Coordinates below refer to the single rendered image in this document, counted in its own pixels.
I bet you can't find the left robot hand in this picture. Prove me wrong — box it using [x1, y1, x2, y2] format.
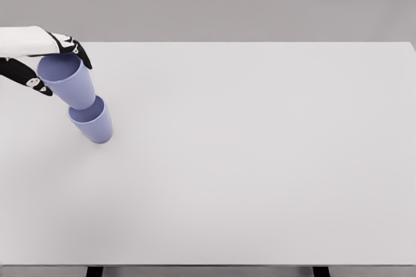
[0, 25, 93, 98]

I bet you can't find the lavender blue plastic cup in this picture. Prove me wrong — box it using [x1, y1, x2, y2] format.
[36, 52, 98, 111]
[68, 95, 114, 144]

